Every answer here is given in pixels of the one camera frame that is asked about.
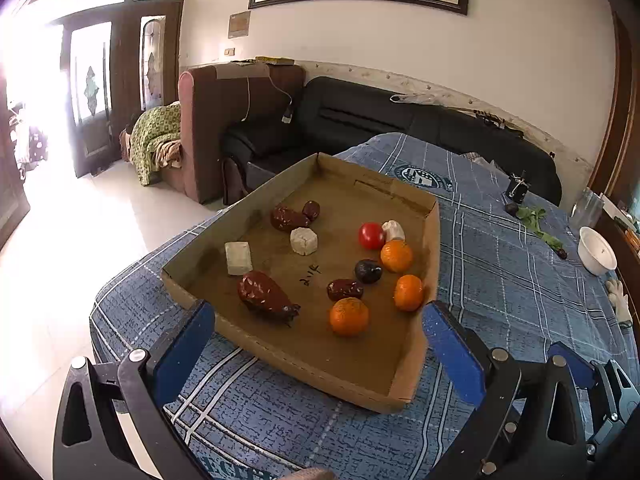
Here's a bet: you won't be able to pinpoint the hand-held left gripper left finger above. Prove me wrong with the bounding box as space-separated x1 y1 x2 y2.
52 300 216 480

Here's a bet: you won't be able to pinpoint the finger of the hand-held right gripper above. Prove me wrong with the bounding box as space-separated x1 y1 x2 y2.
547 341 640 461

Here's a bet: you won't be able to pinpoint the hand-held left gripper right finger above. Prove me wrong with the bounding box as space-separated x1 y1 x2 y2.
421 301 587 480

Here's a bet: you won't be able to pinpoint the orange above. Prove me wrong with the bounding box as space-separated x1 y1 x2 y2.
329 297 370 337
393 274 425 312
380 240 414 274

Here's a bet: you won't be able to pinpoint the large red date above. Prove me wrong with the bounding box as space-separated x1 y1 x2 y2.
237 270 302 328

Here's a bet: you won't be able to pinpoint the red tomato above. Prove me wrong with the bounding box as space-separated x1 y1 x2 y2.
358 222 386 251

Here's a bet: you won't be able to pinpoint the white hexagonal block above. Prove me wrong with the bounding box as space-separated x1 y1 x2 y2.
290 227 319 257

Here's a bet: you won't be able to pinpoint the brown cardboard tray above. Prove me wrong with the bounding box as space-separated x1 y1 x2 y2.
161 152 441 415

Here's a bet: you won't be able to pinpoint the white work glove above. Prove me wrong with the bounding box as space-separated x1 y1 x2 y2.
605 279 635 326

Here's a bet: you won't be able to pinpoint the white rectangular block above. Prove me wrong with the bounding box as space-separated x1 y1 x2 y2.
224 241 252 276

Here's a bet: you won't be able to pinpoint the dark purple plum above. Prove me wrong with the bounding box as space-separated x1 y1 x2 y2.
354 259 384 285

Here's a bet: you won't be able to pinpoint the white bowl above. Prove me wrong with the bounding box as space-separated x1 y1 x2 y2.
578 226 618 277

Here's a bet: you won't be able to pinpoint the green leafy vegetable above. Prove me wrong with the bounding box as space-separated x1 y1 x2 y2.
515 205 563 251

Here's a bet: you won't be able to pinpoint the clear glass jar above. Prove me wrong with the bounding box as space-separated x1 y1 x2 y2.
570 187 606 233

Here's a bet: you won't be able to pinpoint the small black device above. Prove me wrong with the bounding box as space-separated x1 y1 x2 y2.
505 170 530 200

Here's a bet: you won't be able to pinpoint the green patterned blanket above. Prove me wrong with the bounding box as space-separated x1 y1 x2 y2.
120 101 183 187

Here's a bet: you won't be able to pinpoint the brown armchair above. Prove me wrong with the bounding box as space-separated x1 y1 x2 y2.
177 62 306 205

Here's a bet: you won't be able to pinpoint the black object on sofa back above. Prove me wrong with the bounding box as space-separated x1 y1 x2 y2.
472 107 523 136

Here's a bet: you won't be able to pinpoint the clear plastic bag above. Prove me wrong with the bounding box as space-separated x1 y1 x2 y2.
390 92 438 106

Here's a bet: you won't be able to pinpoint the parked scooter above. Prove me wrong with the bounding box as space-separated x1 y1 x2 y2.
7 102 48 181

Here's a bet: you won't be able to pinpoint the black leather sofa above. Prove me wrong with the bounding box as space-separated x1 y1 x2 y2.
220 76 562 206

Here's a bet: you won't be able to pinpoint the wooden glass door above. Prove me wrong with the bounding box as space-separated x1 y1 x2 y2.
0 0 191 251

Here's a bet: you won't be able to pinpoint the white charger cable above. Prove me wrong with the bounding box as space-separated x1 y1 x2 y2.
242 65 296 125

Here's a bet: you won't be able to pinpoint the wooden door frame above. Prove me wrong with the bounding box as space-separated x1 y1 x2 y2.
587 10 640 201

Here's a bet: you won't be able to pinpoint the brown wall plaque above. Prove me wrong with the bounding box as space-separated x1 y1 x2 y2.
227 10 251 39

